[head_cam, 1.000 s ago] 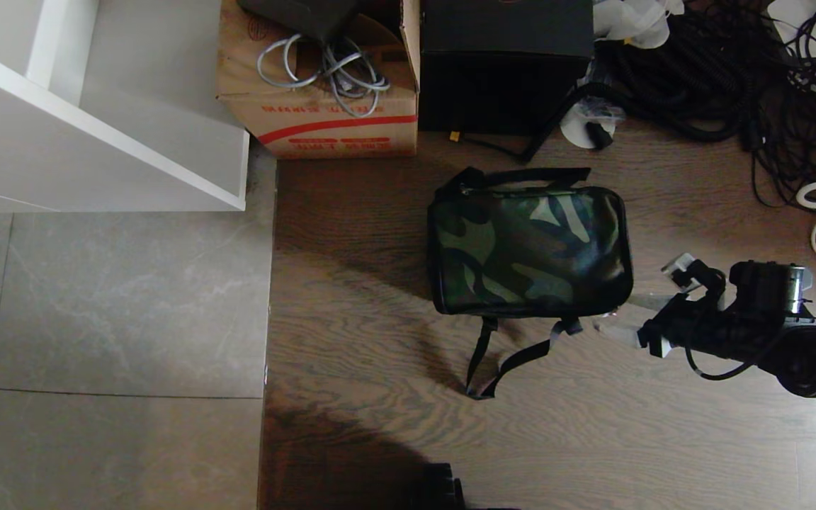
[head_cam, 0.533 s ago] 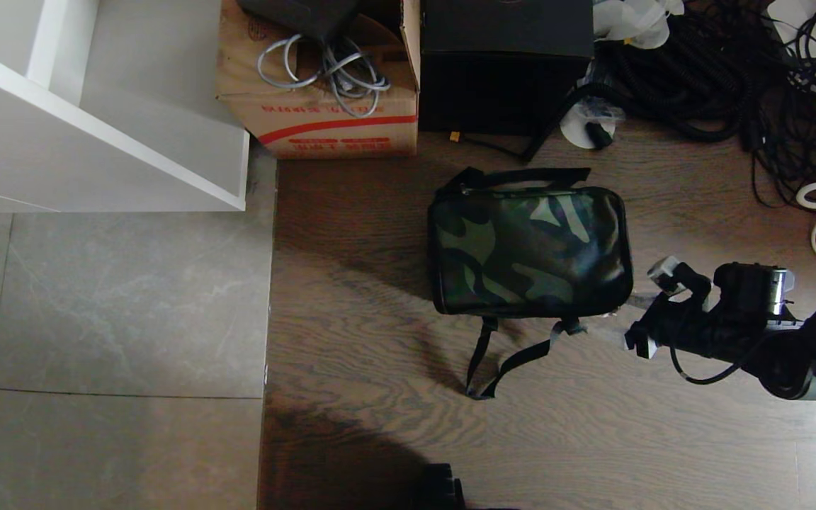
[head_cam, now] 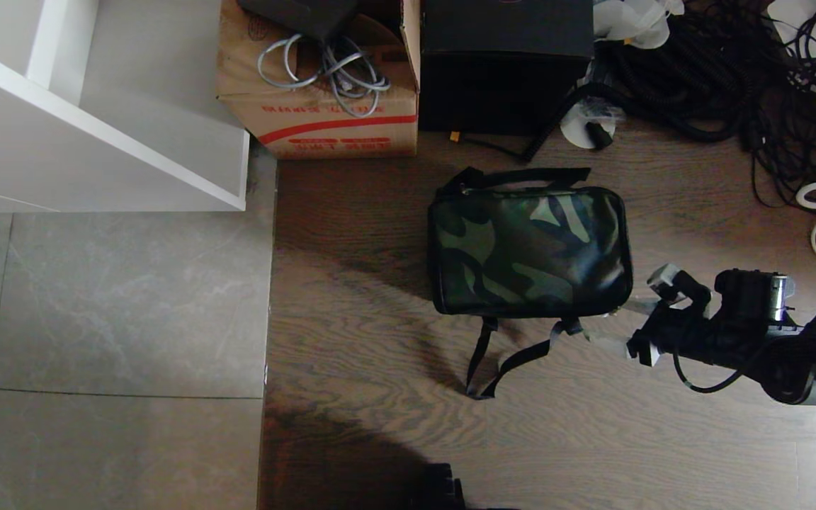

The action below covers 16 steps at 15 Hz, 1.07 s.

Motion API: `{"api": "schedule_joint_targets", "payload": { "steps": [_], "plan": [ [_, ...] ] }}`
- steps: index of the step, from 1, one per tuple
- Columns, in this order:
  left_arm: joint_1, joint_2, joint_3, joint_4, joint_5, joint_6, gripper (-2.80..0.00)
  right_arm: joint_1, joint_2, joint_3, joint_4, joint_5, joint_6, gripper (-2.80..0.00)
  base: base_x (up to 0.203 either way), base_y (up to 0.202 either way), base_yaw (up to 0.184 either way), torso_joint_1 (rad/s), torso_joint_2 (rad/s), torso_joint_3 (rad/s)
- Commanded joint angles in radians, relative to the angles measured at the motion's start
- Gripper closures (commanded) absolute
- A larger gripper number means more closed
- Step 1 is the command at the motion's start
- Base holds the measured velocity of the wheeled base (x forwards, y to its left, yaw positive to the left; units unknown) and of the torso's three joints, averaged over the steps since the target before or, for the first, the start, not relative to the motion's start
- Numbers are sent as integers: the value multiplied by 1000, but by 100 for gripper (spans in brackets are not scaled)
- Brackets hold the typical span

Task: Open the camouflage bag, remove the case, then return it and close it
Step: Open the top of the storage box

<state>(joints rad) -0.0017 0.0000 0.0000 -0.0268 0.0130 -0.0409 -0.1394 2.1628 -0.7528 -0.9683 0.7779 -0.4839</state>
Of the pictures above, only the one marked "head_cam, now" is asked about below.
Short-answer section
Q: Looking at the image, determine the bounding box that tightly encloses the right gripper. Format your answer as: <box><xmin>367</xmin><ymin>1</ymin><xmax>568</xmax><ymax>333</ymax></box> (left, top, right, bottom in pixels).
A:
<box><xmin>582</xmin><ymin>265</ymin><xmax>766</xmax><ymax>369</ymax></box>

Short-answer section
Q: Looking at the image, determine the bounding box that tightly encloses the camouflage bag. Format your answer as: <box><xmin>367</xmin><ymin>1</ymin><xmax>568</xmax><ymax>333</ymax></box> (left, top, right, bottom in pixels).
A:
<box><xmin>427</xmin><ymin>167</ymin><xmax>634</xmax><ymax>317</ymax></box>

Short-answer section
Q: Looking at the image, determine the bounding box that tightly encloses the white round disc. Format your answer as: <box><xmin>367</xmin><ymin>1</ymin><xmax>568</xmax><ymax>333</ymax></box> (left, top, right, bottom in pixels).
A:
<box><xmin>561</xmin><ymin>99</ymin><xmax>625</xmax><ymax>150</ymax></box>

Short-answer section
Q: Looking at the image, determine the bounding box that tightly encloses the large black box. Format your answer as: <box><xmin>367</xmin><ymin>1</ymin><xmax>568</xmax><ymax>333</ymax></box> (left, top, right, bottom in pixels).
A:
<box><xmin>419</xmin><ymin>0</ymin><xmax>595</xmax><ymax>137</ymax></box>

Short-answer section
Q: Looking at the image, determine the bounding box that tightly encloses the brown cardboard box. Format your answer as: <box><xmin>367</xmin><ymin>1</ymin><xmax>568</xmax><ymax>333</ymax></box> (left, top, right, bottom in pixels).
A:
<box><xmin>215</xmin><ymin>0</ymin><xmax>421</xmax><ymax>159</ymax></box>

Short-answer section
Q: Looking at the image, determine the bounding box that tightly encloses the black pouch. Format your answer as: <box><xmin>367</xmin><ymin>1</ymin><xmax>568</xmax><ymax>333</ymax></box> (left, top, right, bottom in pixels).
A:
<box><xmin>238</xmin><ymin>0</ymin><xmax>361</xmax><ymax>40</ymax></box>

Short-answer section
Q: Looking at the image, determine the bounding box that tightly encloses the white shelf unit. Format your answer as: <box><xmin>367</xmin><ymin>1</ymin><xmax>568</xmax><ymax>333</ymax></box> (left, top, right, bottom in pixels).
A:
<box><xmin>0</xmin><ymin>0</ymin><xmax>251</xmax><ymax>214</ymax></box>

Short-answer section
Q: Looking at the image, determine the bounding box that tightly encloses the black bag strap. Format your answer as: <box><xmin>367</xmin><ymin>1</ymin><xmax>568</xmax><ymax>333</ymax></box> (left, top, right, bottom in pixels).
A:
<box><xmin>465</xmin><ymin>316</ymin><xmax>584</xmax><ymax>400</ymax></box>

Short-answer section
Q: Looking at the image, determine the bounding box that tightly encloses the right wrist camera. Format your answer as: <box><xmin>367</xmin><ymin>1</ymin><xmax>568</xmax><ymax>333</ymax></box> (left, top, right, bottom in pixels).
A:
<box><xmin>715</xmin><ymin>268</ymin><xmax>798</xmax><ymax>330</ymax></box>

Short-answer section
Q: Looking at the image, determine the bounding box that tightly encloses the black cable pile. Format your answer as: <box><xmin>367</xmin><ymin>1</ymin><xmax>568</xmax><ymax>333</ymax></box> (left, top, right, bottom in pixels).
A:
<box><xmin>610</xmin><ymin>0</ymin><xmax>816</xmax><ymax>210</ymax></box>

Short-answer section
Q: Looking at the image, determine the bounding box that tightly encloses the grey coiled cable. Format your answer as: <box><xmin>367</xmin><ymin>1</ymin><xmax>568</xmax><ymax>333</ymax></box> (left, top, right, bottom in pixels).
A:
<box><xmin>257</xmin><ymin>33</ymin><xmax>392</xmax><ymax>118</ymax></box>

